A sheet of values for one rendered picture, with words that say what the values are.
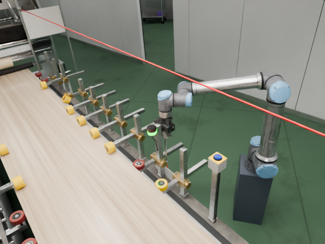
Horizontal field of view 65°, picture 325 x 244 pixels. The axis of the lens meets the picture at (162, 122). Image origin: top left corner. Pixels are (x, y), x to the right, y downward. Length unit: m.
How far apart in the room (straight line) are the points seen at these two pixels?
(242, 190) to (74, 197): 1.35
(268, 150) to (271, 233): 0.97
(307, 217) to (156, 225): 1.73
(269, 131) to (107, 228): 1.15
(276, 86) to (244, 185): 0.96
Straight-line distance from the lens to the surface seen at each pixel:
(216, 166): 1.36
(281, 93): 1.65
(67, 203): 1.71
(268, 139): 1.84
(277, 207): 2.84
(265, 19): 3.99
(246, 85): 1.75
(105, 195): 1.67
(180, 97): 1.60
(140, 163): 1.82
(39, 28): 3.83
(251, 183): 2.26
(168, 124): 1.69
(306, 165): 3.39
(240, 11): 4.15
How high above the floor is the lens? 2.13
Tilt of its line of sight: 34 degrees down
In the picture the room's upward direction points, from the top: 4 degrees counter-clockwise
